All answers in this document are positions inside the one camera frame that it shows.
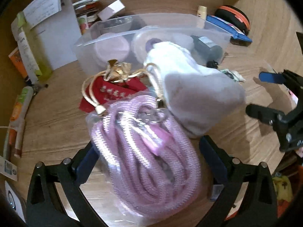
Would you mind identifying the small black binder clip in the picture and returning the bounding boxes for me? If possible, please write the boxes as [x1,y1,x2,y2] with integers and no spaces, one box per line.
[206,61,218,69]

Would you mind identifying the white cloth pouch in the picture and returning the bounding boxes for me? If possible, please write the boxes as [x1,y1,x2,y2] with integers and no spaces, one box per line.
[144,42,245,138]

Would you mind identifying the pink rope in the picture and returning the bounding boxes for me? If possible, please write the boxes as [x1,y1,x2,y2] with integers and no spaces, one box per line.
[86,94,205,226]

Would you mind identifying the red pouch with gold cord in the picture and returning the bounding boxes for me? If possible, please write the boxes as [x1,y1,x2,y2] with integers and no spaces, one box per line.
[79,59,165,115]

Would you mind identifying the blue pencil case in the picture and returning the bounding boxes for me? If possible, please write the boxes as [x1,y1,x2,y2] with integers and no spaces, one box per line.
[206,15,253,43]

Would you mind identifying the orange green tube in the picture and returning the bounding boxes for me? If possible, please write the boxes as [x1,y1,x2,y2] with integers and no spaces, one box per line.
[3,86,34,161]

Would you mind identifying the black orange zip case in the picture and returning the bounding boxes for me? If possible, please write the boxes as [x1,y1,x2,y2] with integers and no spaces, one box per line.
[214,5,250,35]

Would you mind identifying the dark dropper bottle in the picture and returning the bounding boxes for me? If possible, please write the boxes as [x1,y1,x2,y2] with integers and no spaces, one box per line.
[191,35,223,63]

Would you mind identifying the small cream bottle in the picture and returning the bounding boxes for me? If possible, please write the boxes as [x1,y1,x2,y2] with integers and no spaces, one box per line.
[197,5,208,20]

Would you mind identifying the orange book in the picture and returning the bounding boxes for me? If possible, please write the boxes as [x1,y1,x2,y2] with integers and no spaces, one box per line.
[9,47,28,81]

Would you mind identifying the pink round jar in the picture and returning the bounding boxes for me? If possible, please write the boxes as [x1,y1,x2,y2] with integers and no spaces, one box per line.
[94,32,130,66]

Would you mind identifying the clear plastic storage bin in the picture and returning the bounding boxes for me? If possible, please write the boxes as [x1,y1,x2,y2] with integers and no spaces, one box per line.
[72,13,232,75]

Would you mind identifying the small pink white box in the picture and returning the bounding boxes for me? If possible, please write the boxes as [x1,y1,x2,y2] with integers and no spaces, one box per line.
[97,0,125,21]

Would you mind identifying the white paper bag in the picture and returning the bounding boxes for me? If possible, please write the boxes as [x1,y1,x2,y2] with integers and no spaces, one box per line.
[23,0,81,70]

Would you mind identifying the stack of booklets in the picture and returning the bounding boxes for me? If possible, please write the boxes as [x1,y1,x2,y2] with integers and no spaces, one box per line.
[72,0,101,34]

